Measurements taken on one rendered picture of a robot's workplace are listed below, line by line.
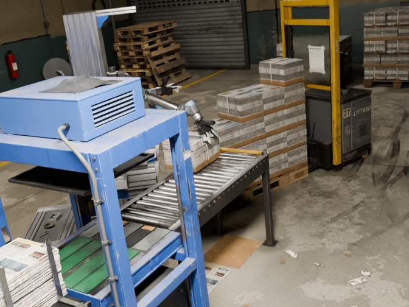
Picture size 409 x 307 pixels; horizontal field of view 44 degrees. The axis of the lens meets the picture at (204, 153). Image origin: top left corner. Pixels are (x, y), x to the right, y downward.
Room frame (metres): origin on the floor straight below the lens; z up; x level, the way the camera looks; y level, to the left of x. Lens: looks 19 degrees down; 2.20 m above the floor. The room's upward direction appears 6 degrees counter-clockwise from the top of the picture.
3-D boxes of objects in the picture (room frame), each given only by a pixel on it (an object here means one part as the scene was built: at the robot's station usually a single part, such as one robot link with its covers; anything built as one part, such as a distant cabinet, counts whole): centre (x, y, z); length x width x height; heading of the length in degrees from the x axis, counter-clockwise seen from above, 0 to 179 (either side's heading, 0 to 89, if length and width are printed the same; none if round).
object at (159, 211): (3.02, 0.34, 0.77); 0.47 x 0.05 x 0.05; 56
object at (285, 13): (5.74, -1.07, 0.97); 0.09 x 0.09 x 1.75; 34
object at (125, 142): (2.56, 0.65, 1.50); 0.94 x 0.68 x 0.10; 56
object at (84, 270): (2.55, 0.65, 0.75); 0.70 x 0.65 x 0.10; 146
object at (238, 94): (4.90, -0.41, 1.06); 0.37 x 0.29 x 0.01; 34
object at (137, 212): (2.97, 0.38, 0.77); 0.47 x 0.05 x 0.05; 56
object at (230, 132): (4.82, -0.29, 0.42); 1.17 x 0.39 x 0.83; 124
